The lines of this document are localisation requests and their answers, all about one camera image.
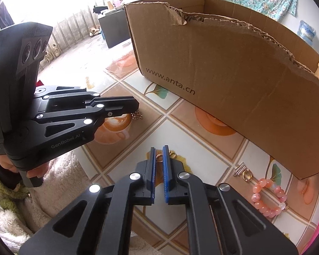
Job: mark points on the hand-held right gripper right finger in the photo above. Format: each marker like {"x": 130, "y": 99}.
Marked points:
{"x": 166, "y": 175}

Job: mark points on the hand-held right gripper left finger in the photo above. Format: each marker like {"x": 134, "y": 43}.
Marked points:
{"x": 151, "y": 175}

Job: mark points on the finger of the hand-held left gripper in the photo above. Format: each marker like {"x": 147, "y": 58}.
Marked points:
{"x": 69, "y": 93}
{"x": 77, "y": 115}

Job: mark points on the gold hoop earring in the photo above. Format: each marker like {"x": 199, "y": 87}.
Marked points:
{"x": 172, "y": 154}

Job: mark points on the brown cardboard box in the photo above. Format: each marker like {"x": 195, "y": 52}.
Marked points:
{"x": 215, "y": 71}

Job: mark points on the person's left hand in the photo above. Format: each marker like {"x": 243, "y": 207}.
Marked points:
{"x": 37, "y": 171}

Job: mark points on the beige shoes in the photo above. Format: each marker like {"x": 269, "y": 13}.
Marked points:
{"x": 94, "y": 31}
{"x": 52, "y": 53}

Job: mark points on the tile-print tablecloth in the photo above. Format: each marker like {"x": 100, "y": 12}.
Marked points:
{"x": 202, "y": 148}

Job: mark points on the small metal spring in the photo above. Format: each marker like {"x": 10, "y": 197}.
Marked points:
{"x": 239, "y": 170}

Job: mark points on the black cabinet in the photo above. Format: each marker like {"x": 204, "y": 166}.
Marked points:
{"x": 114, "y": 29}

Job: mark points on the blue-label water bottle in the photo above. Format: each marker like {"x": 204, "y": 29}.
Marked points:
{"x": 307, "y": 32}

